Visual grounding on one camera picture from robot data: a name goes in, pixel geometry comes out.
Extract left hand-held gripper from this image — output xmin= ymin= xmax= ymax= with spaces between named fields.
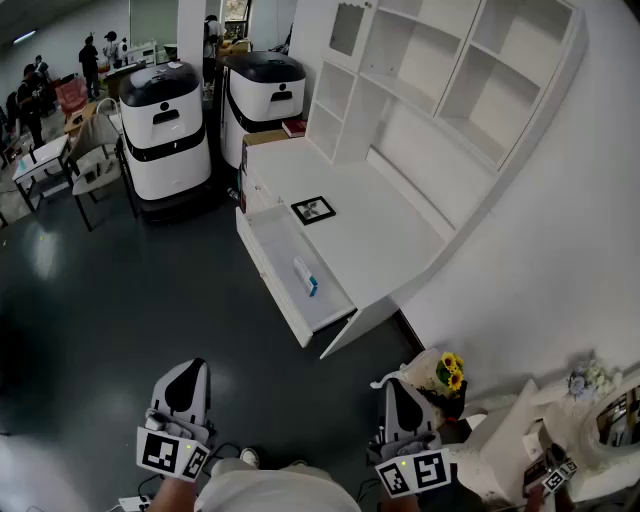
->
xmin=136 ymin=358 xmax=216 ymax=483

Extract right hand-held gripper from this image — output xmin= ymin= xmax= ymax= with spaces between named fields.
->
xmin=367 ymin=378 xmax=454 ymax=499

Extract white and blue small box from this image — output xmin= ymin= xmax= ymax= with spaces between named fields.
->
xmin=292 ymin=255 xmax=320 ymax=298

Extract white drawer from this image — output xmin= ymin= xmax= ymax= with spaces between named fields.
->
xmin=235 ymin=202 xmax=357 ymax=349

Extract person's left forearm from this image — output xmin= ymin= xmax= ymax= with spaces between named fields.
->
xmin=148 ymin=477 xmax=201 ymax=512

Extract person's right forearm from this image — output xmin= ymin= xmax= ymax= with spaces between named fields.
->
xmin=379 ymin=492 xmax=421 ymax=512

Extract sunflower bouquet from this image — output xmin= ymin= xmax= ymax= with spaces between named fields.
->
xmin=399 ymin=348 xmax=469 ymax=422

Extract person's beige trousers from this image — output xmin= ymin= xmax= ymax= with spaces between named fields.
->
xmin=209 ymin=457 xmax=334 ymax=484

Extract white vanity table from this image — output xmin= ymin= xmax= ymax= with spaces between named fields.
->
xmin=447 ymin=367 xmax=640 ymax=512

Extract person's white shirt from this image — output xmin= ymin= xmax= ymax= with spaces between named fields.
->
xmin=194 ymin=469 xmax=362 ymax=512

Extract pale blue flower bouquet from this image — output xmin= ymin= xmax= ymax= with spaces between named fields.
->
xmin=567 ymin=355 xmax=624 ymax=401

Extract white framed mirror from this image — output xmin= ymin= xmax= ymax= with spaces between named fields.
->
xmin=582 ymin=372 xmax=640 ymax=464

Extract white black wheeled robot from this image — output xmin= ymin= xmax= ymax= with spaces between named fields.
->
xmin=118 ymin=60 xmax=214 ymax=221
xmin=217 ymin=49 xmax=307 ymax=171

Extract chair with beige cushion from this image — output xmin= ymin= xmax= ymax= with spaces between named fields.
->
xmin=63 ymin=113 xmax=124 ymax=232

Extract white shelf hutch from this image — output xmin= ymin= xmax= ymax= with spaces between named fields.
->
xmin=304 ymin=0 xmax=589 ymax=241

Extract brown cardboard box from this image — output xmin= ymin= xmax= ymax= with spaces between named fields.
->
xmin=240 ymin=128 xmax=291 ymax=211

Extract small white table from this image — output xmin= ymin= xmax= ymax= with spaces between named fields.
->
xmin=12 ymin=134 xmax=71 ymax=214

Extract small wooden table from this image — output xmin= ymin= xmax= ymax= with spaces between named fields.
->
xmin=63 ymin=102 xmax=99 ymax=139

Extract pink armchair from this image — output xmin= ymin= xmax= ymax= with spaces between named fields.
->
xmin=54 ymin=77 xmax=90 ymax=119

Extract black cable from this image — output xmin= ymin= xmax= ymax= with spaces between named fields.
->
xmin=137 ymin=472 xmax=166 ymax=501

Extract black picture frame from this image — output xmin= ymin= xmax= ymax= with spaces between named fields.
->
xmin=290 ymin=195 xmax=337 ymax=227

